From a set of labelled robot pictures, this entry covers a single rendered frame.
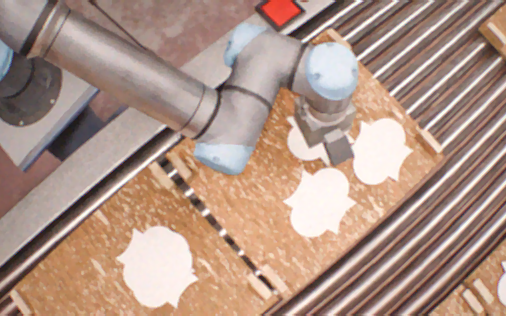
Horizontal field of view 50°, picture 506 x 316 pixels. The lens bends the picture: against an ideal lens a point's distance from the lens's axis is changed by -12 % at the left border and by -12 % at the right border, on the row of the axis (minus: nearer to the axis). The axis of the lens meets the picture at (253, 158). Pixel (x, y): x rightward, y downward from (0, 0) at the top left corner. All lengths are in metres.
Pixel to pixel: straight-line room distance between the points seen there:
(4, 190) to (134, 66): 1.60
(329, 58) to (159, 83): 0.23
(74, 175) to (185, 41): 1.17
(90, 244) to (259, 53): 0.51
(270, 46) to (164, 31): 1.47
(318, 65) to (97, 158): 0.54
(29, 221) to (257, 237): 0.47
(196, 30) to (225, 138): 1.49
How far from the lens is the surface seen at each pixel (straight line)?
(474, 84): 1.26
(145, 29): 2.33
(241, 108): 0.83
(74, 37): 0.76
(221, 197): 1.11
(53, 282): 1.17
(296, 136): 1.11
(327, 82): 0.82
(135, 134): 1.19
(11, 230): 1.24
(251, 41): 0.86
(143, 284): 1.08
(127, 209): 1.14
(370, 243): 1.12
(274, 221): 1.10
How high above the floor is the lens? 2.02
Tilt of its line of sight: 75 degrees down
